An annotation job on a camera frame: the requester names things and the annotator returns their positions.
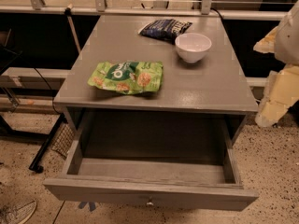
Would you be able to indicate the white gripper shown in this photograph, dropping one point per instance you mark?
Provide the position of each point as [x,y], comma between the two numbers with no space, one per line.
[288,39]

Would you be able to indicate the green rice chip bag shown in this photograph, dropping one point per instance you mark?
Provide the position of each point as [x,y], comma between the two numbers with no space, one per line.
[128,78]

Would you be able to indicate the dark blue snack bag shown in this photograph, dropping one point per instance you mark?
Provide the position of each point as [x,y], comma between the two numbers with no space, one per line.
[165,29]

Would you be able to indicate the grey open top drawer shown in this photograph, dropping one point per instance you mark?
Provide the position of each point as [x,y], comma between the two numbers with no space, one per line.
[180,160]

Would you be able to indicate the small metal drawer knob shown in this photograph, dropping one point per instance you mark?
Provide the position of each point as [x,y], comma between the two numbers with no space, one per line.
[149,202]

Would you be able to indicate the white ceramic bowl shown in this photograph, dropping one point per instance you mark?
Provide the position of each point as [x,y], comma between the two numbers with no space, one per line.
[192,47]

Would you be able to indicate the black metal stand leg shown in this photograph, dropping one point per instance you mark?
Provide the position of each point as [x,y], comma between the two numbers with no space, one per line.
[35,166]

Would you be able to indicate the grey sneaker shoe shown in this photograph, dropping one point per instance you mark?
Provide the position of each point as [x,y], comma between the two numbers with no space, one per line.
[17,214]

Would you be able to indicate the wooden broom handle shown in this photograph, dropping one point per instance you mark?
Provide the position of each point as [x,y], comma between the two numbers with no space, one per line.
[68,14]

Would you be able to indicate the wire mesh basket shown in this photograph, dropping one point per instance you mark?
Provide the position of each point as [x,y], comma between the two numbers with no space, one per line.
[62,140]

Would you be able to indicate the metal rail frame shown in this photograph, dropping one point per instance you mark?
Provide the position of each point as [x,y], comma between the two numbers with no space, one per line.
[272,10]

